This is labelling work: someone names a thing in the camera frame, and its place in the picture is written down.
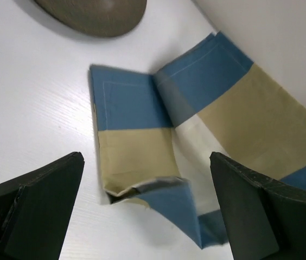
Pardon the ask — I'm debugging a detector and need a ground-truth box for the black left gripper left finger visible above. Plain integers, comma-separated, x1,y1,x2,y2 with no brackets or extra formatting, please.
0,152,85,259

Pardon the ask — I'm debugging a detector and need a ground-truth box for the brown ceramic plate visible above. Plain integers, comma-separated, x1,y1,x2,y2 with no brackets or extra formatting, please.
35,0,147,38

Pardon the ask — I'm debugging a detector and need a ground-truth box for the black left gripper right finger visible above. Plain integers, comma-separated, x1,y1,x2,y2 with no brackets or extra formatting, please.
210,152,306,259

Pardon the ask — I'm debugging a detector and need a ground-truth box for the blue beige checked placemat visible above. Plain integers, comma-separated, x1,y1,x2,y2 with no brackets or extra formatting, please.
90,32,306,248

